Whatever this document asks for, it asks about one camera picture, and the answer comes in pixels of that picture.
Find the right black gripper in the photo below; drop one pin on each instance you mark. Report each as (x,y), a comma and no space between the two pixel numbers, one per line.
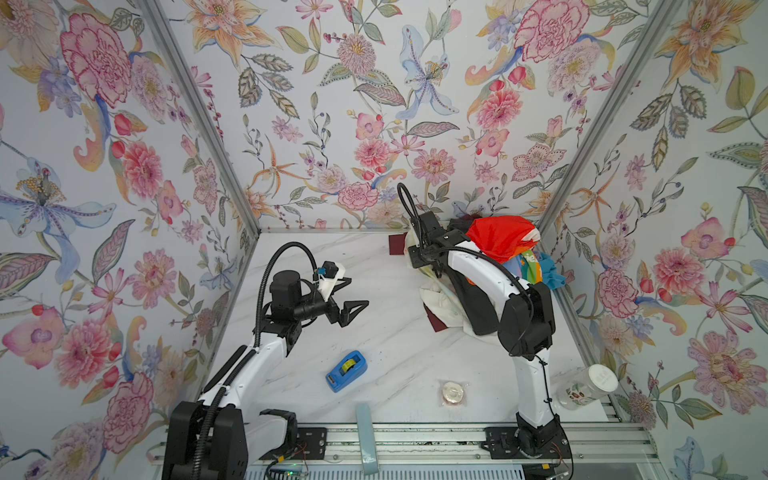
(415,260)

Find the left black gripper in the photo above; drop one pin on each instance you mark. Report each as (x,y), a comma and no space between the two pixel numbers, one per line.
(341,316)

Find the pastel floral cloth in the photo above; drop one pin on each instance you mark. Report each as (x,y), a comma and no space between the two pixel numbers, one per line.
(442,283)

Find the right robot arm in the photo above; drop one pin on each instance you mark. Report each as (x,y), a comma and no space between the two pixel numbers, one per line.
(518,313)

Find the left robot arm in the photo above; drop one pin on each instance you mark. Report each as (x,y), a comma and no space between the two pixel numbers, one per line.
(216,436)

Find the maroon cloth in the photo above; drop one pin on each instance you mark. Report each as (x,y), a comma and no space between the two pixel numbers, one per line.
(397,244)

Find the red cloth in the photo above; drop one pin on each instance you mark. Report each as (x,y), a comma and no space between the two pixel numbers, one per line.
(504,237)

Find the white cloth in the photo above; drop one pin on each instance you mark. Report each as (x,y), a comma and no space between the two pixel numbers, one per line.
(444,311)

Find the black cloth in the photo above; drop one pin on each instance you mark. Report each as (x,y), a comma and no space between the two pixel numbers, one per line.
(478,308)

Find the rainbow coloured cloth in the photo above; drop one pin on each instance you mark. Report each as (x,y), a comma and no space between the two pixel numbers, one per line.
(525,266)

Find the teal blue cloth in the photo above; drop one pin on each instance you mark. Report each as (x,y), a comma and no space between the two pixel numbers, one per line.
(550,276)

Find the blue tape dispenser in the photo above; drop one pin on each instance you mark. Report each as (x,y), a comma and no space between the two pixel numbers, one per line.
(348,370)

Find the white floral cup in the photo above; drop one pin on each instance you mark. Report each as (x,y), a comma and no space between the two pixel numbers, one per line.
(588,385)

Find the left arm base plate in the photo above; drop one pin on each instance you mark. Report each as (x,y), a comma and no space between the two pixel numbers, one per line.
(306,443)

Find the aluminium front rail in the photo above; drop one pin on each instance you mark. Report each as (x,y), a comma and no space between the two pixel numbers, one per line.
(460,443)

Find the pale green handle bar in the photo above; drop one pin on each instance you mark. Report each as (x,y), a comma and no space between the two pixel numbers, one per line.
(366,440)

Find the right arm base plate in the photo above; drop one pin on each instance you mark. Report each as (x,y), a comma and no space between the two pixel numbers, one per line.
(511,442)

